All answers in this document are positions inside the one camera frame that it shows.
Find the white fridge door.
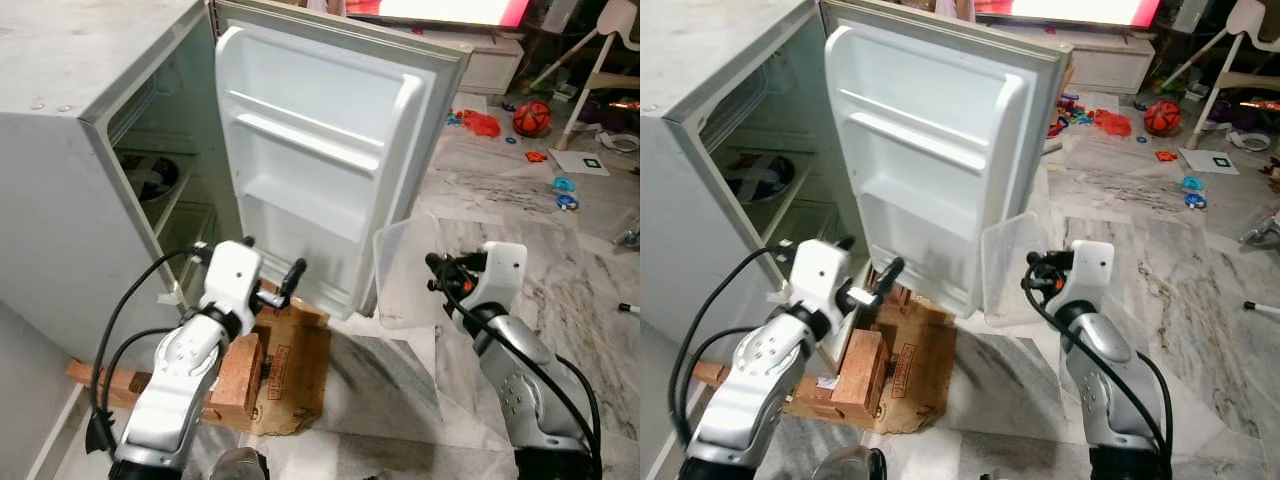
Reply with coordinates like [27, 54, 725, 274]
[820, 0, 1074, 319]
[212, 0, 474, 321]

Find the white fridge cabinet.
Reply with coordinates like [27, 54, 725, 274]
[0, 0, 241, 363]
[640, 0, 869, 373]

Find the reddish wooden block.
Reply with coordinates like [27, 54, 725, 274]
[205, 333, 267, 421]
[833, 328, 891, 417]

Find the red crumpled toy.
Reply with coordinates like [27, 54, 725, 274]
[1094, 107, 1134, 138]
[460, 109, 502, 139]

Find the white paper with square marker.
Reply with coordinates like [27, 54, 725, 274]
[1179, 147, 1242, 177]
[547, 148, 612, 179]

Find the grey left robot knee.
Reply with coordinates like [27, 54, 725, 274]
[811, 445, 887, 480]
[209, 447, 270, 480]

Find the red ball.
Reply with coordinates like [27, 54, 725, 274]
[513, 100, 554, 138]
[1144, 99, 1184, 137]

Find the wooden plank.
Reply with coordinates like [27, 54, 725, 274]
[67, 360, 153, 403]
[690, 360, 733, 389]

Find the white television cabinet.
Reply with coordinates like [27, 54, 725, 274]
[1063, 33, 1157, 97]
[440, 30, 527, 97]

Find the bright television screen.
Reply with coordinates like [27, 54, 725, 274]
[344, 0, 532, 29]
[974, 0, 1163, 29]

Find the white wooden high chair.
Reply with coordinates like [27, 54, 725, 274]
[528, 0, 641, 151]
[1190, 0, 1280, 151]

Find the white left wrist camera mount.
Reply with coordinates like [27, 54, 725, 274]
[199, 240, 264, 317]
[788, 240, 854, 313]

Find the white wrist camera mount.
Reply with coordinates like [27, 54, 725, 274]
[470, 242, 529, 311]
[1060, 240, 1116, 307]
[199, 240, 264, 317]
[788, 240, 854, 313]

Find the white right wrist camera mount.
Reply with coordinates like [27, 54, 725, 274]
[1060, 240, 1116, 307]
[470, 242, 529, 311]

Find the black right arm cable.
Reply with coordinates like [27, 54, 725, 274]
[1022, 262, 1173, 463]
[430, 262, 603, 471]

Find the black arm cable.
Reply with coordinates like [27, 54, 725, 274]
[668, 243, 801, 449]
[430, 262, 603, 471]
[88, 243, 213, 453]
[1022, 262, 1173, 463]

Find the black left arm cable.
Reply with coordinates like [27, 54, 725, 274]
[668, 243, 801, 449]
[88, 243, 213, 453]

